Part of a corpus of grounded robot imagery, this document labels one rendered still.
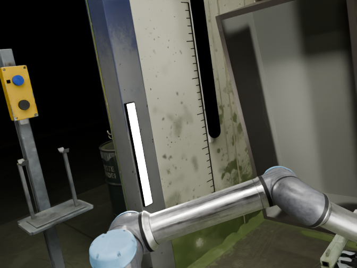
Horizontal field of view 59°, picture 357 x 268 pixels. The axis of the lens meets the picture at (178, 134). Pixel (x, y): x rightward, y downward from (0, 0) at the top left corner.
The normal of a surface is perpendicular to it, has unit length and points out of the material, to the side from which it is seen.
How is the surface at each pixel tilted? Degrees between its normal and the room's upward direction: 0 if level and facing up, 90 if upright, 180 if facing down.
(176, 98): 90
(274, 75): 102
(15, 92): 90
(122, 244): 5
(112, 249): 5
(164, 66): 90
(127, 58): 90
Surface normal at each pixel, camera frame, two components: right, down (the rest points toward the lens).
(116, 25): 0.69, 0.04
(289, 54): -0.63, 0.43
